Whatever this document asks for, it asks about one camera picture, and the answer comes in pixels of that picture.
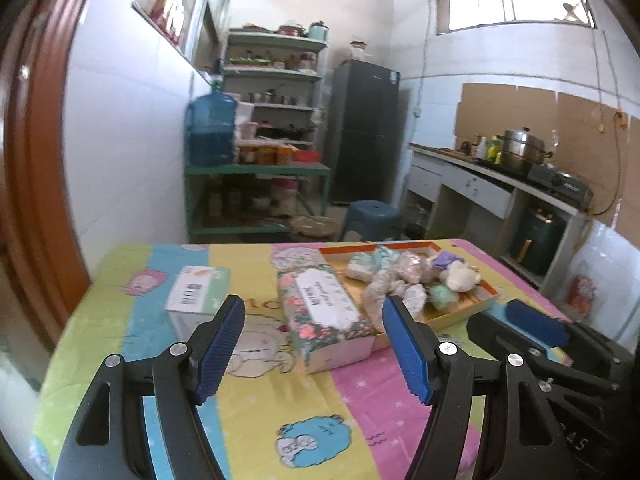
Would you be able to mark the white kitchen counter cabinet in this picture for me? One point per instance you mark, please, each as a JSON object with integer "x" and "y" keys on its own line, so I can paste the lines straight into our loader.
{"x": 475, "y": 185}

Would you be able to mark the red cooking pot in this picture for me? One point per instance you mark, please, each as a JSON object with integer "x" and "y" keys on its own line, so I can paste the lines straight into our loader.
{"x": 291, "y": 29}

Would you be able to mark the orange-filled plastic tub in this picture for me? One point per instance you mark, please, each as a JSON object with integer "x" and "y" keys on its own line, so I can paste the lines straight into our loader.
{"x": 247, "y": 155}
{"x": 266, "y": 155}
{"x": 285, "y": 155}

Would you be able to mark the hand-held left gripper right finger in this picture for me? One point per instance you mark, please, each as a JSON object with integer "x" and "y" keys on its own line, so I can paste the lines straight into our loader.
{"x": 405, "y": 355}

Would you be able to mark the white sack with red print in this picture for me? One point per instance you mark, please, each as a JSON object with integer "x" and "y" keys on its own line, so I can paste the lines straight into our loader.
{"x": 600, "y": 270}

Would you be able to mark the blue water jug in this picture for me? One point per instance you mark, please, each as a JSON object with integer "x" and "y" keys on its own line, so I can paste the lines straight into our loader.
{"x": 210, "y": 130}

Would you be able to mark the glass jar with lid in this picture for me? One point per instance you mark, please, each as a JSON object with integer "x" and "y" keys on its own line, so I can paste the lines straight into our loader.
{"x": 359, "y": 51}

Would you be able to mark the black refrigerator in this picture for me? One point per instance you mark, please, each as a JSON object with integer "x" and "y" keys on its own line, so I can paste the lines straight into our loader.
{"x": 362, "y": 135}

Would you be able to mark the gas stove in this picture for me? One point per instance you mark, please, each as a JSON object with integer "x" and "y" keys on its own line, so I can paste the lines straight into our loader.
{"x": 560, "y": 185}

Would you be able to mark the brown wooden door frame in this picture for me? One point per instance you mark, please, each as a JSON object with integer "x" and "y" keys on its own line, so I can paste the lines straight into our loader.
{"x": 45, "y": 160}

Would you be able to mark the white and green small box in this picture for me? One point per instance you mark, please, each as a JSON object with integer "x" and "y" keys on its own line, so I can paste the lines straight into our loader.
{"x": 195, "y": 295}

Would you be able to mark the white bucket with pink lid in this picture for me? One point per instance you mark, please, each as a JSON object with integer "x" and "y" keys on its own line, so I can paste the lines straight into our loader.
{"x": 285, "y": 194}

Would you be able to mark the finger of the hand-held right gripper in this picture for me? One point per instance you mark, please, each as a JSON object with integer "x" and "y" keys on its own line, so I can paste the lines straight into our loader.
{"x": 535, "y": 322}
{"x": 500, "y": 332}

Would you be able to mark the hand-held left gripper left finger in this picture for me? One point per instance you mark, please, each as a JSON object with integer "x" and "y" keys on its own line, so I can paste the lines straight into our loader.
{"x": 220, "y": 345}

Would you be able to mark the woven basket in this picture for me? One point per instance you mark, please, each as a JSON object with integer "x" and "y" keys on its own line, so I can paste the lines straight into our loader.
{"x": 315, "y": 227}

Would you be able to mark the green puff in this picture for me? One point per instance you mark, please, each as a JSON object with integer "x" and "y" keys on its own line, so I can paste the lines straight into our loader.
{"x": 442, "y": 296}

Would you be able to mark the steel steamer pot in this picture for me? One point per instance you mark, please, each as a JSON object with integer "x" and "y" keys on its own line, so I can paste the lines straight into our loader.
{"x": 522, "y": 152}

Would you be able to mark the green plastic bottle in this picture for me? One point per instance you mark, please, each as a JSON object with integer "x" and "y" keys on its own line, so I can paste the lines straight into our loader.
{"x": 495, "y": 150}

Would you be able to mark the red plastic basin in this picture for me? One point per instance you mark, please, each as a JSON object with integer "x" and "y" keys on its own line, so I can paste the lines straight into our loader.
{"x": 308, "y": 156}

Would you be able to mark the green printed tissue packet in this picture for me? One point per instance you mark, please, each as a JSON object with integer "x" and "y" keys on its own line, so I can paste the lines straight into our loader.
{"x": 372, "y": 262}

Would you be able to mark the white plastic bottle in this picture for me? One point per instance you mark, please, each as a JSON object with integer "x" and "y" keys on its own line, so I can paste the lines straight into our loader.
{"x": 481, "y": 150}

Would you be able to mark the blue plastic stool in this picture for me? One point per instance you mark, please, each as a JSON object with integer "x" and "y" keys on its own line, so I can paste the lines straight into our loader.
{"x": 372, "y": 212}

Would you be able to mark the dark green air fryer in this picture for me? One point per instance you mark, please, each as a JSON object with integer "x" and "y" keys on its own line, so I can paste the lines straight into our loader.
{"x": 537, "y": 240}

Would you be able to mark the teal lidded jar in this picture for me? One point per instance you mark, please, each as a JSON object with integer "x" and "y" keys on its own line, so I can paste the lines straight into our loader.
{"x": 318, "y": 31}

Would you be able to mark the purple plush toy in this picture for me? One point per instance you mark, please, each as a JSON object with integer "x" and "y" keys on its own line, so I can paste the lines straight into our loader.
{"x": 447, "y": 260}

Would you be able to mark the cardboard sheet on wall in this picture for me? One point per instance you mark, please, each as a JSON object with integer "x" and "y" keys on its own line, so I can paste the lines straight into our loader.
{"x": 500, "y": 110}

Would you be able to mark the dark glass bottle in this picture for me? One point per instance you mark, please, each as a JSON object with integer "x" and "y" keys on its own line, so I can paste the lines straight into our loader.
{"x": 473, "y": 146}

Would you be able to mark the pink puff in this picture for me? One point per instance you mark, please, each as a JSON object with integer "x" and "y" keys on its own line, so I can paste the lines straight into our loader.
{"x": 415, "y": 267}

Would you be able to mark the floral tissue box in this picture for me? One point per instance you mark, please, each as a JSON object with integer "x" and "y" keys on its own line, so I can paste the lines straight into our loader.
{"x": 320, "y": 310}

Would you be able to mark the white packet with purple print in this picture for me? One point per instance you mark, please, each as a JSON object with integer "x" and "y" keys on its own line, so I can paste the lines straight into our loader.
{"x": 415, "y": 297}

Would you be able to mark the green metal table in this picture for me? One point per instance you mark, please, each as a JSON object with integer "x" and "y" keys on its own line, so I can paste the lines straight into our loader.
{"x": 260, "y": 170}

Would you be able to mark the white metal shelf rack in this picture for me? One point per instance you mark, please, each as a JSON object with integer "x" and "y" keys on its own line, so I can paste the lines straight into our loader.
{"x": 272, "y": 74}

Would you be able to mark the orange shallow cardboard box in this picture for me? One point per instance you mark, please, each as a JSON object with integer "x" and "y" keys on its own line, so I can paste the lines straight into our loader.
{"x": 452, "y": 314}

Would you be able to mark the cream and pink plush bunny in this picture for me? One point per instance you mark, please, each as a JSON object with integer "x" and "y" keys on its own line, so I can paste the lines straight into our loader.
{"x": 462, "y": 277}

